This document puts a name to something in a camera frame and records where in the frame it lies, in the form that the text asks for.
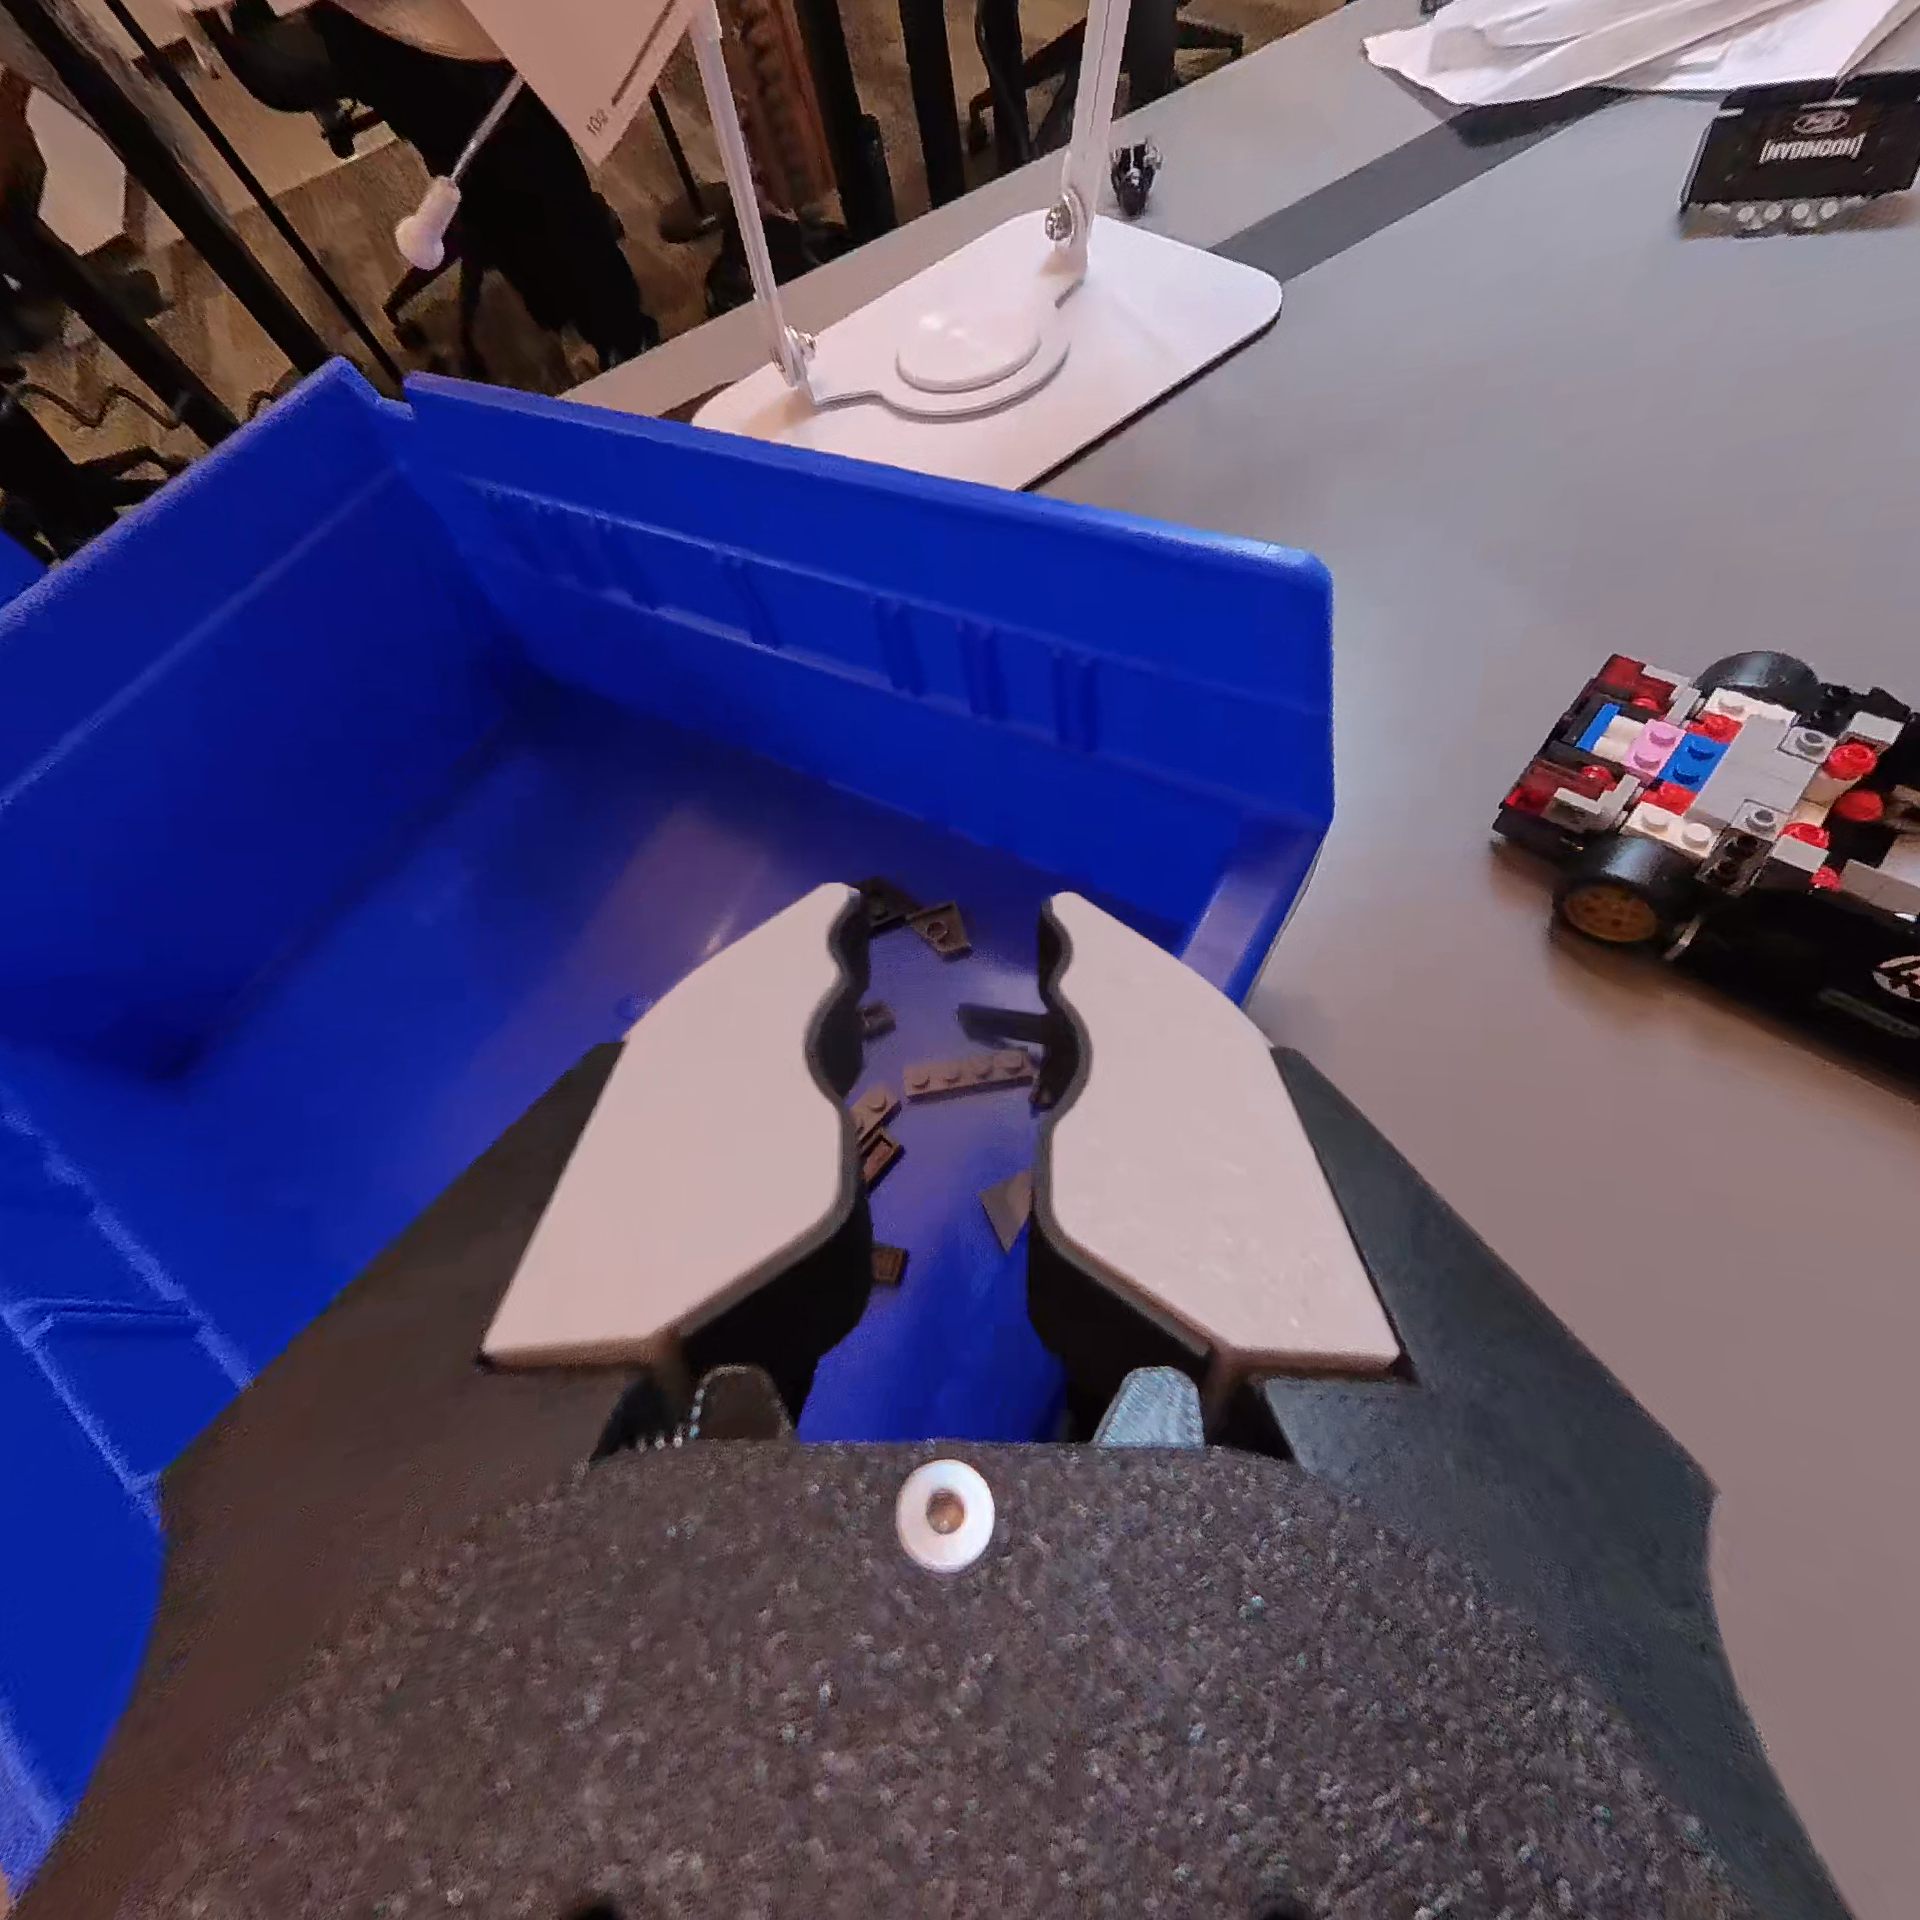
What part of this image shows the blue plastic bin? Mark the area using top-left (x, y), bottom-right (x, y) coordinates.
top-left (0, 356), bottom-right (1338, 1895)

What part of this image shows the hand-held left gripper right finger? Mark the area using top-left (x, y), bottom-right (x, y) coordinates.
top-left (1026, 891), bottom-right (1403, 1430)

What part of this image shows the black lego car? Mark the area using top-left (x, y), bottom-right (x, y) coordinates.
top-left (1493, 649), bottom-right (1920, 1076)

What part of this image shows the white booklet stand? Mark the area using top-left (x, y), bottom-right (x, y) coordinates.
top-left (394, 0), bottom-right (1288, 493)

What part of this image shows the black printed lego panel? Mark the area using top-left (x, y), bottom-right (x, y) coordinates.
top-left (1678, 65), bottom-right (1920, 239)

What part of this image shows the white paper bag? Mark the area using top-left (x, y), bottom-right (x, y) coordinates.
top-left (1363, 0), bottom-right (1920, 109)

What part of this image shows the pile of dark lego pieces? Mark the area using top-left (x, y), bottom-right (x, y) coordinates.
top-left (838, 878), bottom-right (1056, 1291)

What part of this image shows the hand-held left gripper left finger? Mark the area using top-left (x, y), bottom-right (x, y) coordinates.
top-left (481, 883), bottom-right (876, 1415)

